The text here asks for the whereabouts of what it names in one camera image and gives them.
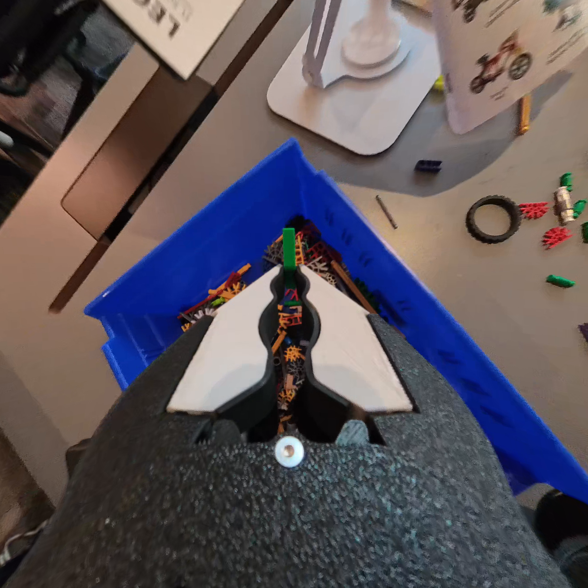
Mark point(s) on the large white instruction sheet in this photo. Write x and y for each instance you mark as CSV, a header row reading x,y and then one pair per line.
x,y
183,36

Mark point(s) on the blue bin with square tag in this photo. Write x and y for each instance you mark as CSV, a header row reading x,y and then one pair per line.
x,y
206,248

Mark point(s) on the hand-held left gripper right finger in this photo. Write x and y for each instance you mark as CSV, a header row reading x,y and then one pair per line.
x,y
358,363

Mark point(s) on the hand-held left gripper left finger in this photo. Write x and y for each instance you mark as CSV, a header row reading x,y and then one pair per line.
x,y
220,363

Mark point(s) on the long yellow toy rod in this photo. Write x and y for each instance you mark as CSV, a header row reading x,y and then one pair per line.
x,y
524,115

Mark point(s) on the thin metal pin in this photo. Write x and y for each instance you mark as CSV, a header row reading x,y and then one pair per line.
x,y
386,212

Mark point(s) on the purple toy clip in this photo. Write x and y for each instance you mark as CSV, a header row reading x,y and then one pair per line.
x,y
428,166

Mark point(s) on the bright green toy strip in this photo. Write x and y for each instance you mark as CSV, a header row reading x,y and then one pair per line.
x,y
289,250

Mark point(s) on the white desk stand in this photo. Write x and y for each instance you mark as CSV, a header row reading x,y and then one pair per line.
x,y
358,119

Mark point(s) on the dark round object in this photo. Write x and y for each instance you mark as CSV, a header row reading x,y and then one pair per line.
x,y
565,528

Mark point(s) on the pile of toy pieces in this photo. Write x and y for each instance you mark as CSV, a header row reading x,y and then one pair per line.
x,y
317,252

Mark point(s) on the lime green toy clip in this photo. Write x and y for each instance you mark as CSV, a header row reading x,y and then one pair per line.
x,y
439,83

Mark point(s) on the red toy connector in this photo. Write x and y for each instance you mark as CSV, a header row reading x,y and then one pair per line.
x,y
534,210
556,238

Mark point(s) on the grey white toy rod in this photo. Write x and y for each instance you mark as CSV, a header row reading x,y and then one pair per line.
x,y
565,205

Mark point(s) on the brown wooden bench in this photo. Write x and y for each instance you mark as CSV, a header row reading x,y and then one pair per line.
x,y
138,138

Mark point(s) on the toy instruction booklet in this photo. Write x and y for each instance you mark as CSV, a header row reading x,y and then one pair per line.
x,y
505,46

